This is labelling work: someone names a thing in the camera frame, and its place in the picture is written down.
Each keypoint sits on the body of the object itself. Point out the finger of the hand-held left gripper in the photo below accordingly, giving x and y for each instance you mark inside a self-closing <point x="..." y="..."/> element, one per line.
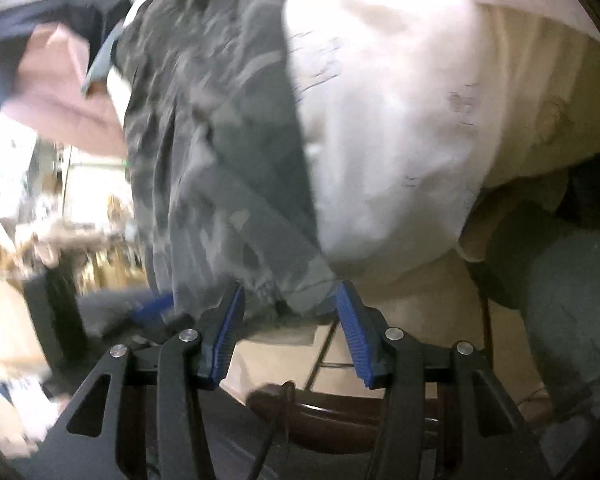
<point x="152" y="312"/>

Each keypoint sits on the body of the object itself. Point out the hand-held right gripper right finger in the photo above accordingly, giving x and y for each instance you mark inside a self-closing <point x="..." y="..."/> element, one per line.
<point x="356" y="342"/>

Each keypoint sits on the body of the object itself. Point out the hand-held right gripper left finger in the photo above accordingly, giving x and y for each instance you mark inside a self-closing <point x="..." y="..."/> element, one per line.
<point x="227" y="332"/>

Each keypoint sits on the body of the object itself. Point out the camouflage pants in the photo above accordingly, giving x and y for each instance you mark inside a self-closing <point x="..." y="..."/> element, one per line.
<point x="215" y="160"/>

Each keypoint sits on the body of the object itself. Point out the brown round stool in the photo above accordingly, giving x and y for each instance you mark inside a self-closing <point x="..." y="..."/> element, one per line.
<point x="340" y="420"/>

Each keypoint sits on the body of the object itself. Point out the cream printed blanket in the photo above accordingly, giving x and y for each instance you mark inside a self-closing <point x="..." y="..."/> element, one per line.
<point x="390" y="135"/>

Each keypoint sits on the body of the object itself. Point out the person's grey trouser leg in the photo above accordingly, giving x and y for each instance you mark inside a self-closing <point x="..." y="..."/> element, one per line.
<point x="565" y="310"/>

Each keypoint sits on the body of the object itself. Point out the pink cloth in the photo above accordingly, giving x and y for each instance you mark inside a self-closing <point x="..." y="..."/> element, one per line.
<point x="55" y="90"/>

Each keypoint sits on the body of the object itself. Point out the blue denim garment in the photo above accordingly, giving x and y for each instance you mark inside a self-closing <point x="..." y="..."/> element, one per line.
<point x="100" y="65"/>

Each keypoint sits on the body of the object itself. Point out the dark navy cloth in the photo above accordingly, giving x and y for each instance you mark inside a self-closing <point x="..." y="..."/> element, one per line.
<point x="40" y="10"/>

